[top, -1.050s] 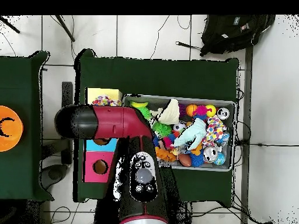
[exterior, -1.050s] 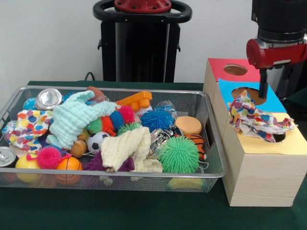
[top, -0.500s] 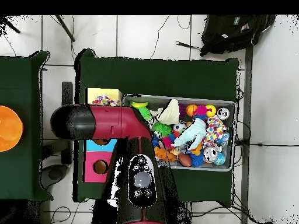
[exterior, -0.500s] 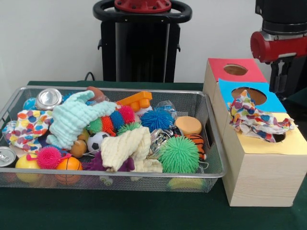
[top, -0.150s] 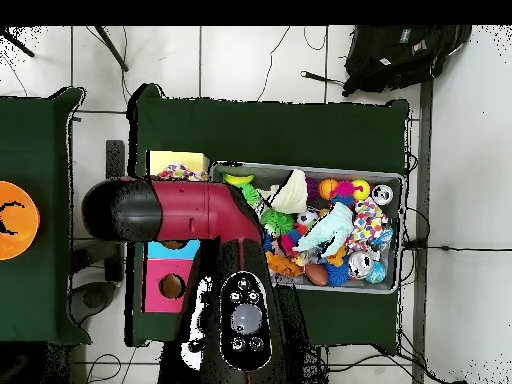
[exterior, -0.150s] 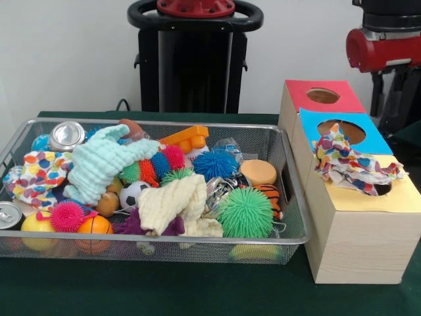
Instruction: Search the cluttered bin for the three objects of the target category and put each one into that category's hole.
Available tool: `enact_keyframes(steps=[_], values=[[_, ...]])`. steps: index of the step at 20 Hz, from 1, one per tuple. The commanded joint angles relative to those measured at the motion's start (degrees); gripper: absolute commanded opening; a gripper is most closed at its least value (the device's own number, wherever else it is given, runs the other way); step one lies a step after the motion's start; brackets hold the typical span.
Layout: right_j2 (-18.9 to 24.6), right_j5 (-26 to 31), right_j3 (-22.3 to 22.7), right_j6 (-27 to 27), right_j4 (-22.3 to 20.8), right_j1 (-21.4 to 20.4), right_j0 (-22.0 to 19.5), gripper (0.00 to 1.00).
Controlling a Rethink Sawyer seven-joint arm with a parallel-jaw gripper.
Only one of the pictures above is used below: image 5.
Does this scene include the white patterned cloth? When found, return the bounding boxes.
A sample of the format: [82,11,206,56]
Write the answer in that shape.
[156,163,211,184]

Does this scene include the wooden box with three holes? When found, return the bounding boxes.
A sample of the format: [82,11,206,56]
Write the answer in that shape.
[143,149,211,315]

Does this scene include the clear mesh bin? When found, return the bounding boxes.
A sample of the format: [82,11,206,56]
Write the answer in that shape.
[209,162,406,296]

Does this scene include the green spiky ball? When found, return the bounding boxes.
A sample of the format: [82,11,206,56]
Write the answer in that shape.
[238,182,263,209]

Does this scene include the cream yellow cloth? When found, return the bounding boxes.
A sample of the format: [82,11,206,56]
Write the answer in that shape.
[270,168,310,215]

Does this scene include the small soccer ball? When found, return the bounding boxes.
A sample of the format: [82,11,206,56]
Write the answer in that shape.
[296,209,321,229]

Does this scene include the orange plastic toy brick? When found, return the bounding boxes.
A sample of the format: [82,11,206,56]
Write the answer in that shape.
[267,252,305,280]

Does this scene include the small orange basketball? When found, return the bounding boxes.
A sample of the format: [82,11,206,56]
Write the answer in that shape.
[318,177,341,201]

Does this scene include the mint green cloth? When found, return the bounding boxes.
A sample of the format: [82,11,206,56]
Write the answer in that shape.
[294,201,355,257]

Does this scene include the pink spiky ball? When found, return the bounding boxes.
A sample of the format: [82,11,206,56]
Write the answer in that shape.
[331,180,357,201]

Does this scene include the polka-dot cloth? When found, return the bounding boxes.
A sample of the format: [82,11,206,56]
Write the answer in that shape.
[347,199,393,251]

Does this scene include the silver drink can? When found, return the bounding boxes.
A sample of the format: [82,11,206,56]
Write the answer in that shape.
[347,251,376,280]

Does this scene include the grey round base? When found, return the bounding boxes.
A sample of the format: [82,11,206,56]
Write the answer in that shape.
[70,281,117,325]

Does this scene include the black backpack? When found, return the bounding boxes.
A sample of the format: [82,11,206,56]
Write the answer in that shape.
[342,25,473,97]

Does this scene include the black tripod leg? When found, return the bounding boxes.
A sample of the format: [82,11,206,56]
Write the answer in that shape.
[0,27,37,59]
[94,25,129,73]

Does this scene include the dark green side tablecloth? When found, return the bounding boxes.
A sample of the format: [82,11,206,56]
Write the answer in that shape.
[0,86,91,345]

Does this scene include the orange plastic bowl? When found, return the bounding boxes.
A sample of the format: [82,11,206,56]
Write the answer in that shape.
[0,181,41,261]

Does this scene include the black cable with plug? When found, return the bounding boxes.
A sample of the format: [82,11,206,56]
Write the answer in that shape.
[300,70,347,88]

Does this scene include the thin black floor cable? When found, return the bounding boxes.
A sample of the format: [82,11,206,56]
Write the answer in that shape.
[255,25,293,103]

